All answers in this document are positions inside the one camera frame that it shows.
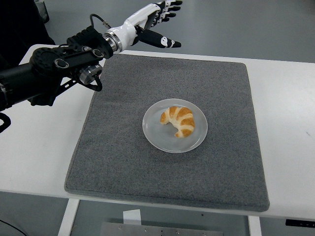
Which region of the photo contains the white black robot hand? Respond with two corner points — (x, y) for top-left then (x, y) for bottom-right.
(107, 0), (184, 53)

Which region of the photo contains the golden croissant bread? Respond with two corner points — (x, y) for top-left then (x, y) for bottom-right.
(159, 106), (196, 138)

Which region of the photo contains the pale grey round plate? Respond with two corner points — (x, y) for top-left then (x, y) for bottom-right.
(142, 98), (209, 154)

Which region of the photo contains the black mesh waste bin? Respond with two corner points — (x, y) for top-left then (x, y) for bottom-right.
(33, 0), (50, 23)

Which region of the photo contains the black draped object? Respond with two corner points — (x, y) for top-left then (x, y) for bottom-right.
(0, 0), (56, 68)

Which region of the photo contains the grey felt mat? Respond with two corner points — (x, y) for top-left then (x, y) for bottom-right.
(64, 53), (271, 213)

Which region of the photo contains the white table leg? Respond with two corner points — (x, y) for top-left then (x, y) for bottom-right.
(248, 216), (262, 236)
(58, 198), (81, 236)

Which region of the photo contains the black table control panel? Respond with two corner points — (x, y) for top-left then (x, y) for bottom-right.
(285, 218), (315, 227)

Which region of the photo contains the thin black floor cable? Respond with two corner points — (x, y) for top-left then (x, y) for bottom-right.
(0, 217), (25, 236)

